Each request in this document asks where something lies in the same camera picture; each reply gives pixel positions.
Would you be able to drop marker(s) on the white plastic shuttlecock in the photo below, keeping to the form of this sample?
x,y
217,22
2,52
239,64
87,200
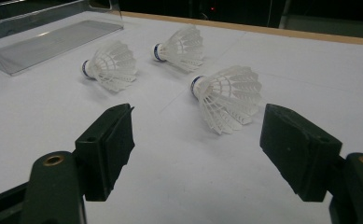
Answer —
x,y
182,48
114,67
229,96

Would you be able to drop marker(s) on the clear plastic tray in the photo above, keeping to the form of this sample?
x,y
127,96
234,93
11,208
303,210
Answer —
x,y
45,43

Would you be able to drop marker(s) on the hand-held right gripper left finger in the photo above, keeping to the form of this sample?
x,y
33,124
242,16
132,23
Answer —
x,y
104,152

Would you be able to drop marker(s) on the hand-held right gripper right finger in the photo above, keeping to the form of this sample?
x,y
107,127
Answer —
x,y
297,152

